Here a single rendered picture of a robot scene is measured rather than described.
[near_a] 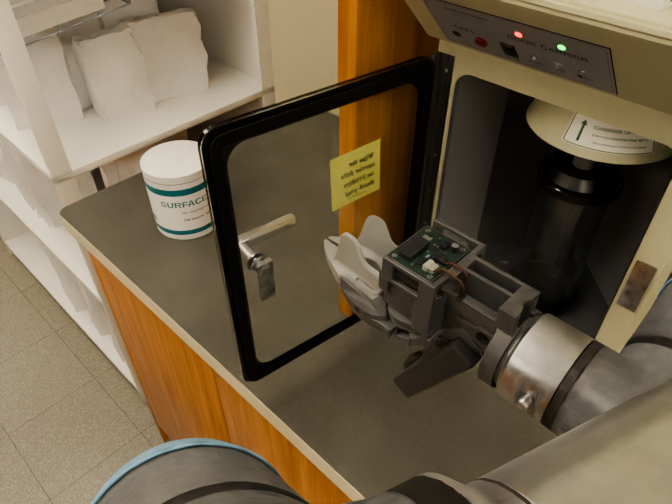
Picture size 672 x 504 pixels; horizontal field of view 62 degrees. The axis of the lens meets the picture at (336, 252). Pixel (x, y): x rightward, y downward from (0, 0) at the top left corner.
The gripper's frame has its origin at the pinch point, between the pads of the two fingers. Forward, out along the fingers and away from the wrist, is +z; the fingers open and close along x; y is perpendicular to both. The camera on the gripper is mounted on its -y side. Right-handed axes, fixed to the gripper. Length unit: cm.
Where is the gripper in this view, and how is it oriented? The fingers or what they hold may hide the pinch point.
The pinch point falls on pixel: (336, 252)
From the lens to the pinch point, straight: 56.1
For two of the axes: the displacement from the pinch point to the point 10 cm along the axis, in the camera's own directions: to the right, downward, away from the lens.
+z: -7.2, -4.7, 5.2
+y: 0.0, -7.5, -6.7
